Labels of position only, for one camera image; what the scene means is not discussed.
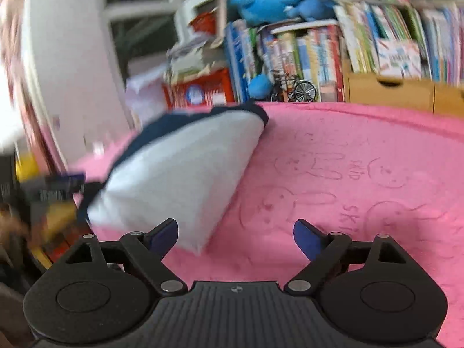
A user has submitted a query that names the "white window frame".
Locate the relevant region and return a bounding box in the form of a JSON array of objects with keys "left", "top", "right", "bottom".
[{"left": 101, "top": 0, "right": 254, "bottom": 69}]

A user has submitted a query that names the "white shelf board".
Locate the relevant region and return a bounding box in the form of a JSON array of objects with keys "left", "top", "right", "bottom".
[{"left": 270, "top": 20, "right": 339, "bottom": 35}]

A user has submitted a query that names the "small blue plush toy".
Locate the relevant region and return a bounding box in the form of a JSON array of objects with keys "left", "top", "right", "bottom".
[{"left": 286, "top": 0, "right": 336, "bottom": 22}]

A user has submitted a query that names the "round blue plush toy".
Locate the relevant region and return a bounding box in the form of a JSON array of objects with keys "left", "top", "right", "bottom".
[{"left": 247, "top": 73, "right": 273, "bottom": 99}]

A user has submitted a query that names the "red plastic crate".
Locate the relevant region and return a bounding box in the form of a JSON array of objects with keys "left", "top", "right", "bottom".
[{"left": 161, "top": 68, "right": 236, "bottom": 109}]

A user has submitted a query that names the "red plastic basket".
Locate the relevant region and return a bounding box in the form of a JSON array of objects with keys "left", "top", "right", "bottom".
[{"left": 188, "top": 11, "right": 218, "bottom": 33}]

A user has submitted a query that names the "white and navy jacket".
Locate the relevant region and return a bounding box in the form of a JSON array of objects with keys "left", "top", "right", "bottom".
[{"left": 74, "top": 101, "right": 269, "bottom": 256}]

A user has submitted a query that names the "wooden drawer organizer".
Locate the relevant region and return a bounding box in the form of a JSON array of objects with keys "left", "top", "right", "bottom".
[{"left": 342, "top": 58, "right": 464, "bottom": 117}]

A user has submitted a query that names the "blue whale plush toy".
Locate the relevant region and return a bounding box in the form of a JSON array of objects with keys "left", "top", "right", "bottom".
[{"left": 228, "top": 0, "right": 300, "bottom": 27}]

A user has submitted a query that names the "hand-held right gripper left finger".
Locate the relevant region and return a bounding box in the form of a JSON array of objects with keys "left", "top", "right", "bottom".
[{"left": 64, "top": 218, "right": 189, "bottom": 296}]

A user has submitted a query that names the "pink blanket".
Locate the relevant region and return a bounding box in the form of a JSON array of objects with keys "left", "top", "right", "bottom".
[{"left": 67, "top": 101, "right": 464, "bottom": 348}]

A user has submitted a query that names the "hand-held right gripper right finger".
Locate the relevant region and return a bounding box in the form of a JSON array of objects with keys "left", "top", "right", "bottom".
[{"left": 284, "top": 219, "right": 413, "bottom": 296}]

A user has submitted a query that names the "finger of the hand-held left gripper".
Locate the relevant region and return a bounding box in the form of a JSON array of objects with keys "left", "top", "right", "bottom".
[{"left": 20, "top": 173, "right": 86, "bottom": 202}]

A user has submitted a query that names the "model bicycle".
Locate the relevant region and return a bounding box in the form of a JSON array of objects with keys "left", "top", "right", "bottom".
[{"left": 270, "top": 70, "right": 321, "bottom": 103}]

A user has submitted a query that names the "row of books on organizer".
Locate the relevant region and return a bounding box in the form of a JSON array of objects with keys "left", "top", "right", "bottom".
[{"left": 333, "top": 0, "right": 464, "bottom": 84}]

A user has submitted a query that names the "pink lidded cup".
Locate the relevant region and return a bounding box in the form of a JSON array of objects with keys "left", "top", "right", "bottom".
[{"left": 319, "top": 80, "right": 338, "bottom": 102}]

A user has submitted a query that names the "stack of papers and booklets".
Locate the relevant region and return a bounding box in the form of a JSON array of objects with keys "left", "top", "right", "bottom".
[{"left": 165, "top": 32, "right": 229, "bottom": 84}]

